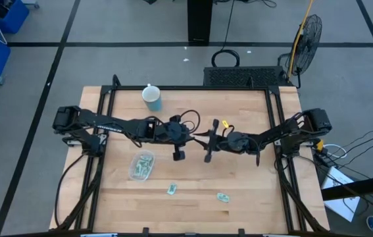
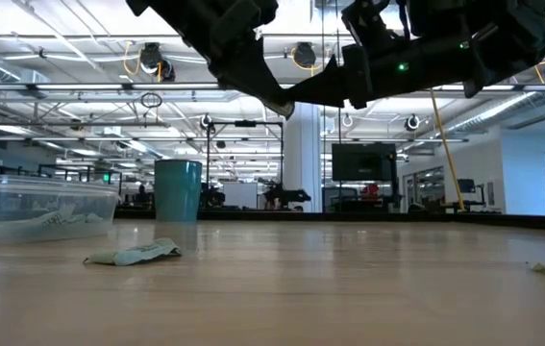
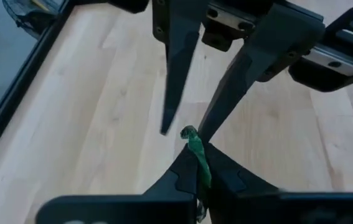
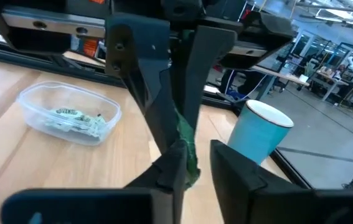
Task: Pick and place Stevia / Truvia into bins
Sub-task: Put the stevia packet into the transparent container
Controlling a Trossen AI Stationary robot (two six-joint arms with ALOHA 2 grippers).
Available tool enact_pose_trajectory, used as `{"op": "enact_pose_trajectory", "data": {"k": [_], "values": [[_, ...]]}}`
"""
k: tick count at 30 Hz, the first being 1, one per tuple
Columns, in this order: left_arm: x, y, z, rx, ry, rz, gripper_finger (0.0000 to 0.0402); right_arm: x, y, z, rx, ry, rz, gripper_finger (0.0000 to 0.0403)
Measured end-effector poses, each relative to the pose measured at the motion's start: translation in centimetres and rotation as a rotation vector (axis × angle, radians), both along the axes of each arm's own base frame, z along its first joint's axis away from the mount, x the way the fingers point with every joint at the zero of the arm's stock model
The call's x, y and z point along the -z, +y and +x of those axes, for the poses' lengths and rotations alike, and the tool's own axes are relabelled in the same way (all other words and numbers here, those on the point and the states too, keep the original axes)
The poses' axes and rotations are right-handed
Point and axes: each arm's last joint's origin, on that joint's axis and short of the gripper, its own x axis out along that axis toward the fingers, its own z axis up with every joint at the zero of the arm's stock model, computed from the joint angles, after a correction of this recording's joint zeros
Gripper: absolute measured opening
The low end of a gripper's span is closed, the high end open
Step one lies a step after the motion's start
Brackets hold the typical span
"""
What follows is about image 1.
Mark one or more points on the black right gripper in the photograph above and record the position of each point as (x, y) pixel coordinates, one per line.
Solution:
(214, 141)

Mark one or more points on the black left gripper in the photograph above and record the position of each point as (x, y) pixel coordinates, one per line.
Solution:
(179, 154)

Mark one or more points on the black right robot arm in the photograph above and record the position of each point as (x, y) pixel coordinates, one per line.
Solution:
(271, 135)

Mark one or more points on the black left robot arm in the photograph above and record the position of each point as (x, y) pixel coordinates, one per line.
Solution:
(107, 125)

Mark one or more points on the yellow tag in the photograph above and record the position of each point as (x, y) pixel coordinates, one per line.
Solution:
(225, 124)

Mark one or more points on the blue cup with white top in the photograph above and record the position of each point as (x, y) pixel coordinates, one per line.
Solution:
(151, 95)

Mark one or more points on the clear plastic container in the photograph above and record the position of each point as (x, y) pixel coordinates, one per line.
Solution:
(133, 171)

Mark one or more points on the yellow plug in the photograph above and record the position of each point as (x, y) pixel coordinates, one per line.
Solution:
(320, 145)

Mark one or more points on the black tower column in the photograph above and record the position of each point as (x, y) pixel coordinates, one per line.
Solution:
(200, 21)

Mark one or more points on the black floor fan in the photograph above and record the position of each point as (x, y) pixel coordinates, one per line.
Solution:
(307, 42)

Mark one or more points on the white cardboard box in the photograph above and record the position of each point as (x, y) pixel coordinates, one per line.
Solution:
(339, 194)

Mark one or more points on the black beam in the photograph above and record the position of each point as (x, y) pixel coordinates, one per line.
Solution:
(363, 186)

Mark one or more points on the black aluminium table frame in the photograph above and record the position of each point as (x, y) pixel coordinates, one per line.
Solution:
(189, 88)

